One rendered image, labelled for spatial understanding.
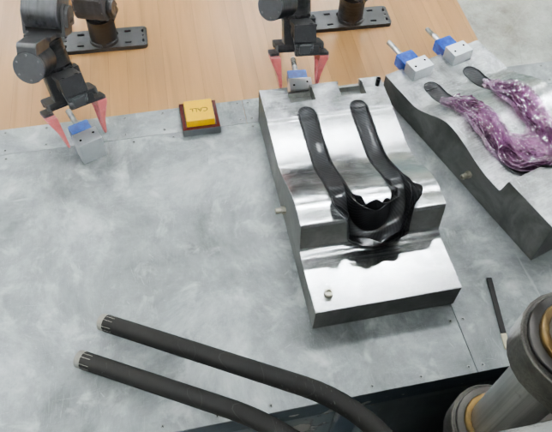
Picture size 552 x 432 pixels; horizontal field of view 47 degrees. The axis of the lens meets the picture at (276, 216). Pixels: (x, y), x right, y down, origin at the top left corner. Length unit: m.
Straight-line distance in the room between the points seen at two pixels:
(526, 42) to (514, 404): 2.49
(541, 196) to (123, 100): 0.88
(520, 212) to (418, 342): 0.31
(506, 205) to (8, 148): 1.00
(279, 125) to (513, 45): 1.92
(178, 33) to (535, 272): 0.97
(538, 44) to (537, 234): 1.94
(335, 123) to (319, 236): 0.28
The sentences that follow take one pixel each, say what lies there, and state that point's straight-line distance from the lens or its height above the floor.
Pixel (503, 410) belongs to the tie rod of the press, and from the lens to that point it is 0.76.
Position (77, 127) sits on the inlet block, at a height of 0.84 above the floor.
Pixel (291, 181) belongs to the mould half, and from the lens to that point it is 1.16.
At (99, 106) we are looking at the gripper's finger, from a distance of 1.31.
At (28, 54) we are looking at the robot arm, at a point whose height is 1.06.
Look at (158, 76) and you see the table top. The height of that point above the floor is 0.80.
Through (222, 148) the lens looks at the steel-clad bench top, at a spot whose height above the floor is 0.80.
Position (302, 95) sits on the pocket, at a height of 0.87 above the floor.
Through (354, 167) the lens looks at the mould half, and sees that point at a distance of 1.21.
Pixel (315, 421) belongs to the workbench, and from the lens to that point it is 1.26.
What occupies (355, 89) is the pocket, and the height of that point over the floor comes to 0.86.
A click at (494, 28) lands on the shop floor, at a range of 3.12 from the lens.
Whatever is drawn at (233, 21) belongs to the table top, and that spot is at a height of 0.80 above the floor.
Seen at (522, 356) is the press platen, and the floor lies 1.28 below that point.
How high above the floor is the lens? 1.82
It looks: 55 degrees down
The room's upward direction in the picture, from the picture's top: 3 degrees clockwise
